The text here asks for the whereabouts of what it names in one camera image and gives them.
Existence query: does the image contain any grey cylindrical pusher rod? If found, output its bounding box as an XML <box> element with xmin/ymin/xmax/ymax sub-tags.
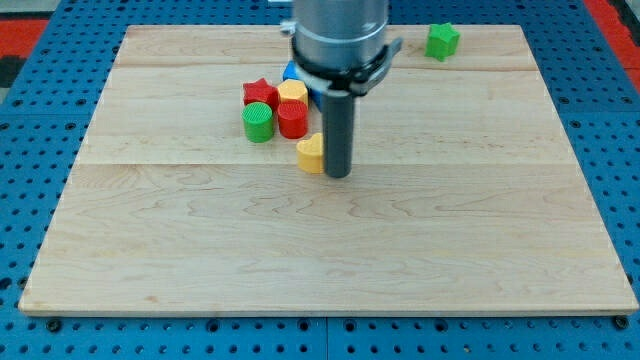
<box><xmin>322</xmin><ymin>90</ymin><xmax>355</xmax><ymax>178</ymax></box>

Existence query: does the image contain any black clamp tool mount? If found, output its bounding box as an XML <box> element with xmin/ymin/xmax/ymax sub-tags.
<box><xmin>291</xmin><ymin>37</ymin><xmax>403</xmax><ymax>97</ymax></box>

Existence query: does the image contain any yellow heart block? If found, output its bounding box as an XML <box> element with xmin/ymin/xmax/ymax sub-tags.
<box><xmin>296</xmin><ymin>133</ymin><xmax>324</xmax><ymax>174</ymax></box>

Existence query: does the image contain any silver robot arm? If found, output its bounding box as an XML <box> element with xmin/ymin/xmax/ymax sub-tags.
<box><xmin>281</xmin><ymin>0</ymin><xmax>403</xmax><ymax>178</ymax></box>

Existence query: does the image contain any blue block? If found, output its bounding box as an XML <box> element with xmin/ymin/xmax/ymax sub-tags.
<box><xmin>282</xmin><ymin>60</ymin><xmax>322</xmax><ymax>111</ymax></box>

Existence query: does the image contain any red cylinder block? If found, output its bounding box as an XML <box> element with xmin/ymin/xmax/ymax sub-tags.
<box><xmin>277</xmin><ymin>100</ymin><xmax>308</xmax><ymax>139</ymax></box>

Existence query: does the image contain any yellow hexagon block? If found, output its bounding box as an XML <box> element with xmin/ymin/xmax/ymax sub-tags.
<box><xmin>277</xmin><ymin>79</ymin><xmax>309</xmax><ymax>105</ymax></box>

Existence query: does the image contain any red star block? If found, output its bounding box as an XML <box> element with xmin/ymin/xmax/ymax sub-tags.
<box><xmin>243</xmin><ymin>78</ymin><xmax>280</xmax><ymax>110</ymax></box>

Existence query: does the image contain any green cylinder block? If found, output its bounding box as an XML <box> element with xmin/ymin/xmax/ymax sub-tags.
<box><xmin>241</xmin><ymin>102</ymin><xmax>274</xmax><ymax>143</ymax></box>

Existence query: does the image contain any green star block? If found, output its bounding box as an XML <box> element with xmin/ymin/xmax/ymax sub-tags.
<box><xmin>425</xmin><ymin>23</ymin><xmax>460</xmax><ymax>62</ymax></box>

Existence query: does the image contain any wooden board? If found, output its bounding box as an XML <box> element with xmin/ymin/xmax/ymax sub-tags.
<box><xmin>19</xmin><ymin>25</ymin><xmax>638</xmax><ymax>317</ymax></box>

